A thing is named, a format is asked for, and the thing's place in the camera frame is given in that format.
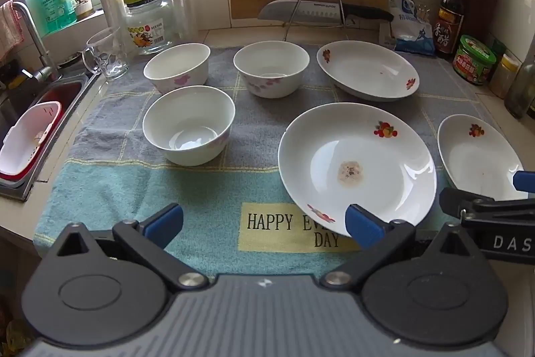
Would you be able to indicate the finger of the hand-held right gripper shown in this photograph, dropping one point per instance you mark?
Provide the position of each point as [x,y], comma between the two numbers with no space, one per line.
[459,201]
[526,181]

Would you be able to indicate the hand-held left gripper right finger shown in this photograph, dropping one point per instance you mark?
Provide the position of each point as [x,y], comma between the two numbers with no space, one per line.
[362,225]

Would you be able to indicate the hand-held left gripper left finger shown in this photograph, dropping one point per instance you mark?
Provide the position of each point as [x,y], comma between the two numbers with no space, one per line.
[165,222]

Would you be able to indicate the small white fruit-print plate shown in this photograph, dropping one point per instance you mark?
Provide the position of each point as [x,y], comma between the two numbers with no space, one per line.
[476,156]

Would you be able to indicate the large white fruit-print plate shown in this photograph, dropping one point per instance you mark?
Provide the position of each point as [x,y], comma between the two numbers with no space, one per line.
[355,148]

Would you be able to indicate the white bowl pink flowers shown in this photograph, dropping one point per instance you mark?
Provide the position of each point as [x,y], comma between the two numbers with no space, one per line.
[177,66]
[188,122]
[271,64]

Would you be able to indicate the white flower-print plate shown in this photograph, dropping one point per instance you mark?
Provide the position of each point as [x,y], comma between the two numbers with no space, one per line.
[368,70]

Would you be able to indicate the grey and teal checked towel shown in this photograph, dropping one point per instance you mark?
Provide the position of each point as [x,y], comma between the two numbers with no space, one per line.
[125,181]

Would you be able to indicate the clear glass bottle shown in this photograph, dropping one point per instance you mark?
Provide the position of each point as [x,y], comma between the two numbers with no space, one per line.
[521,89]

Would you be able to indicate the small yellow-lid spice jar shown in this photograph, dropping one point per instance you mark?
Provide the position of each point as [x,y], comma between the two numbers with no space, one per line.
[505,76]

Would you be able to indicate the green lidded sauce jar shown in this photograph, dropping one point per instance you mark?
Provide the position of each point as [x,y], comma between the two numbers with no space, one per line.
[474,62]

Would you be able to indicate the stainless steel sink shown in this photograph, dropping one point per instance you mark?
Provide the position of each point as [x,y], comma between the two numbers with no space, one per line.
[79,89]

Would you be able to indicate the white plastic colander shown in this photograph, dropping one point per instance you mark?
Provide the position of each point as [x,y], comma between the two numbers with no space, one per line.
[25,139]

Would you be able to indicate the red plastic basin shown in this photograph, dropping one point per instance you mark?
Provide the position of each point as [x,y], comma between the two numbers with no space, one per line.
[62,93]

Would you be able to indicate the dark soy sauce bottle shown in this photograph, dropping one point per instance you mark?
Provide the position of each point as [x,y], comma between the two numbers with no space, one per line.
[450,22]

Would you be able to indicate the clear glass mug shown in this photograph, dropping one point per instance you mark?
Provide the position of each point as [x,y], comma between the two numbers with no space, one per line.
[108,54]

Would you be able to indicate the white and blue salt bag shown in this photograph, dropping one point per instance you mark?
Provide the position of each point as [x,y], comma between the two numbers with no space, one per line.
[411,26]

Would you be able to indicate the glass jar yellow-black lid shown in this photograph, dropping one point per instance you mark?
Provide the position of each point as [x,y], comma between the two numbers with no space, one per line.
[148,26]

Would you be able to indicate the metal faucet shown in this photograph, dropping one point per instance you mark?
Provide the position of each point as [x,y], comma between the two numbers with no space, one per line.
[35,43]

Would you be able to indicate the small potted plant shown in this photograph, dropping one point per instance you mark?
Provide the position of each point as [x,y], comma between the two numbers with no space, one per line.
[81,5]

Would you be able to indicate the pink hanging cloth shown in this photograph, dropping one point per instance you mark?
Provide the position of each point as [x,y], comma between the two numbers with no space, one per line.
[10,26]

